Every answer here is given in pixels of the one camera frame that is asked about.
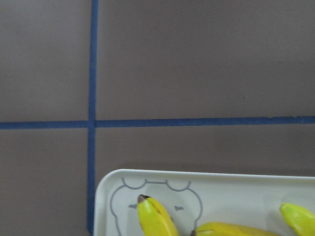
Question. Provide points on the yellow banana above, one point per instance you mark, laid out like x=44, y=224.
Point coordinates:
x=300, y=219
x=153, y=218
x=228, y=229

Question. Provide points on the white bear tray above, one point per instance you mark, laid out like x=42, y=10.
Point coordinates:
x=192, y=199

